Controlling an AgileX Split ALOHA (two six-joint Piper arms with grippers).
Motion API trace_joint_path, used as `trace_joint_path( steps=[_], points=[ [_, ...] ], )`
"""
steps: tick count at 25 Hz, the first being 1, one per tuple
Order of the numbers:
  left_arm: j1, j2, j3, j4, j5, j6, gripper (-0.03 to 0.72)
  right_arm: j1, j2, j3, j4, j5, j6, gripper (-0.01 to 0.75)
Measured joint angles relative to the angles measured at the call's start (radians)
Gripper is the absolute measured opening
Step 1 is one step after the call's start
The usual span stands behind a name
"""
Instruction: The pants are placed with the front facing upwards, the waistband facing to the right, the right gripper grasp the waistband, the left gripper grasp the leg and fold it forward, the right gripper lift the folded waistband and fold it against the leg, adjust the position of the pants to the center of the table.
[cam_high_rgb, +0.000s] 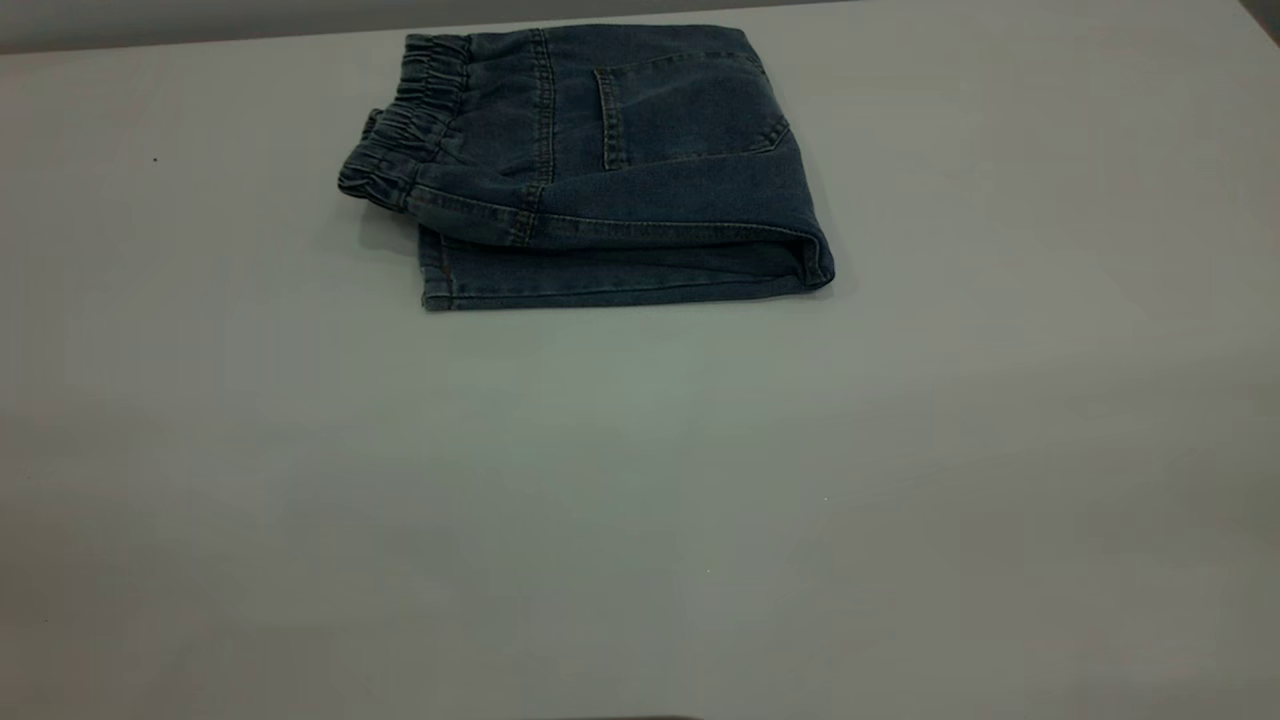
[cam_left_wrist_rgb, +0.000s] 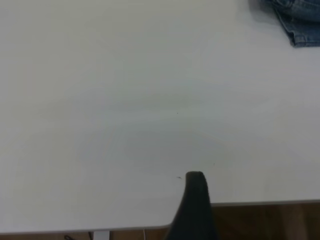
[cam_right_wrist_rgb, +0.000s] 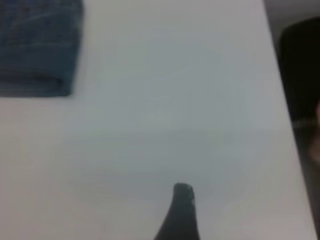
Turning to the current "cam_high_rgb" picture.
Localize blue denim jeans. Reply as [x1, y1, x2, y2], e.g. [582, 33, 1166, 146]
[337, 24, 836, 312]

